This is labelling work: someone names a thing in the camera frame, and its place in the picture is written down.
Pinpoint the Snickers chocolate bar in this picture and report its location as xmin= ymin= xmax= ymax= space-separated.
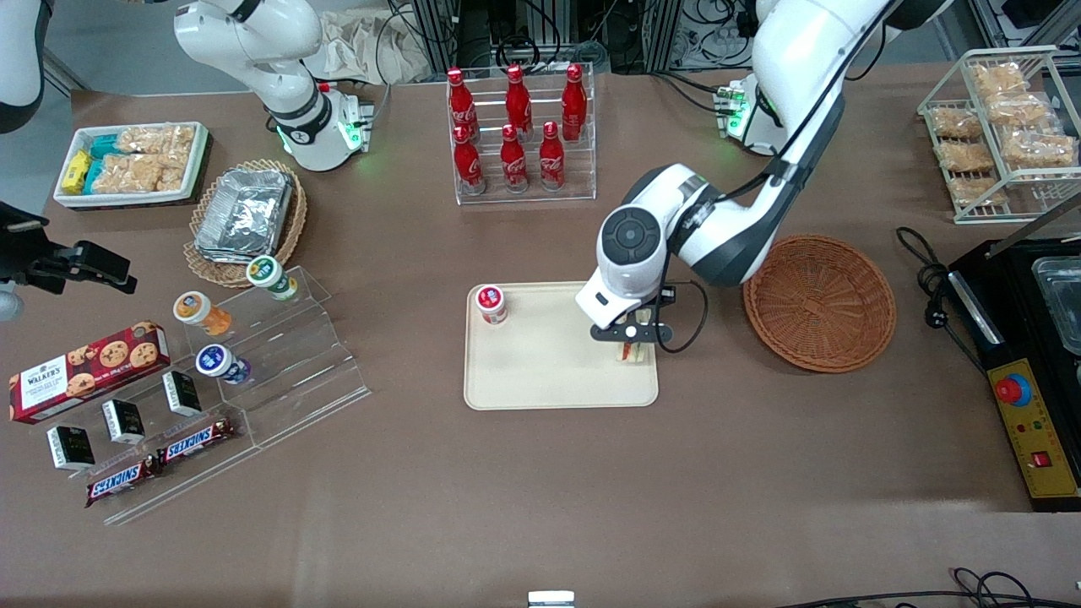
xmin=84 ymin=460 xmax=158 ymax=508
xmin=157 ymin=418 xmax=236 ymax=465

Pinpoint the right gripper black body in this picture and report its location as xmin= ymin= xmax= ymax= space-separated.
xmin=0 ymin=235 xmax=82 ymax=295

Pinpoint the aluminium foil container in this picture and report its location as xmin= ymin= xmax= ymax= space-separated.
xmin=194 ymin=169 xmax=294 ymax=263

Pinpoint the cream plastic tray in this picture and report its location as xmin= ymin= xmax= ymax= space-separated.
xmin=464 ymin=282 xmax=660 ymax=410

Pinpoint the triangle sandwich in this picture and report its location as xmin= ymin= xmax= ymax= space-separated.
xmin=619 ymin=311 xmax=658 ymax=366

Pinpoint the yellow control box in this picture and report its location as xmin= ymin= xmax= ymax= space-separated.
xmin=986 ymin=359 xmax=1081 ymax=513

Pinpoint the white rectangular snack bin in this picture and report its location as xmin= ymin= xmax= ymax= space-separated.
xmin=52 ymin=122 xmax=210 ymax=208

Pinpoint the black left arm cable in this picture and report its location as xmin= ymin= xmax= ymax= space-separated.
xmin=655 ymin=280 xmax=709 ymax=354

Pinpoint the yellow snack pack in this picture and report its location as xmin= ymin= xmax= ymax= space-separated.
xmin=61 ymin=150 xmax=92 ymax=195

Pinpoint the white wire rack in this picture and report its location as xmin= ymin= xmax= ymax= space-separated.
xmin=918 ymin=46 xmax=1081 ymax=225

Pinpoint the clear acrylic stepped shelf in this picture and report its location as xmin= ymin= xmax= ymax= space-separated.
xmin=80 ymin=266 xmax=371 ymax=526

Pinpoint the black countertop appliance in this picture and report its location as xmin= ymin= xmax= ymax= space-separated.
xmin=948 ymin=236 xmax=1081 ymax=374

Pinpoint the red emergency stop button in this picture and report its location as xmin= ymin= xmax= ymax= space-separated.
xmin=995 ymin=373 xmax=1033 ymax=408

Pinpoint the black power cable with plug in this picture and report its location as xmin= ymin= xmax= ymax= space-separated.
xmin=895 ymin=226 xmax=987 ymax=372

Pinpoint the beige cloth bag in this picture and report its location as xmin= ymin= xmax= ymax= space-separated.
xmin=304 ymin=8 xmax=433 ymax=85

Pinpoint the brown round wicker basket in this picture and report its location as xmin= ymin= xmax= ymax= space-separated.
xmin=742 ymin=235 xmax=898 ymax=374

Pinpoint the small black white box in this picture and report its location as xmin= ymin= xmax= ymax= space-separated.
xmin=46 ymin=426 xmax=96 ymax=470
xmin=162 ymin=372 xmax=202 ymax=416
xmin=102 ymin=399 xmax=145 ymax=444

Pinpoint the red Coca-Cola bottle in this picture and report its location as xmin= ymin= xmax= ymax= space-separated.
xmin=562 ymin=63 xmax=588 ymax=140
xmin=500 ymin=124 xmax=530 ymax=193
xmin=505 ymin=64 xmax=533 ymax=136
xmin=447 ymin=68 xmax=475 ymax=136
xmin=539 ymin=121 xmax=566 ymax=192
xmin=454 ymin=125 xmax=486 ymax=196

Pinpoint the black floor cable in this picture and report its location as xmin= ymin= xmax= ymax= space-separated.
xmin=777 ymin=567 xmax=1081 ymax=608

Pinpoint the clear bag of crackers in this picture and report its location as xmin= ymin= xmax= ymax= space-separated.
xmin=1001 ymin=128 xmax=1078 ymax=170
xmin=931 ymin=106 xmax=985 ymax=140
xmin=937 ymin=140 xmax=997 ymax=174
xmin=93 ymin=154 xmax=188 ymax=193
xmin=117 ymin=125 xmax=197 ymax=155
xmin=971 ymin=63 xmax=1029 ymax=96
xmin=986 ymin=91 xmax=1061 ymax=128
xmin=950 ymin=176 xmax=1010 ymax=209

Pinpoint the red Walkers shortbread box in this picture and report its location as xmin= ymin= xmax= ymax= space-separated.
xmin=8 ymin=321 xmax=171 ymax=425

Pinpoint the light wicker basket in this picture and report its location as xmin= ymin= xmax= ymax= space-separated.
xmin=184 ymin=159 xmax=307 ymax=290

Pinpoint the orange gum bottle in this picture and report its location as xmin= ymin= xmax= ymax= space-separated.
xmin=173 ymin=291 xmax=231 ymax=337

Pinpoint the green gum bottle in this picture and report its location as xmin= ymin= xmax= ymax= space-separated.
xmin=247 ymin=256 xmax=298 ymax=302

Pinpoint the purple gum bottle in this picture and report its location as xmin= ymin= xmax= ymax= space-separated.
xmin=196 ymin=345 xmax=252 ymax=385

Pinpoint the clear acrylic bottle rack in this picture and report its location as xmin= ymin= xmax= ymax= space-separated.
xmin=446 ymin=63 xmax=597 ymax=206

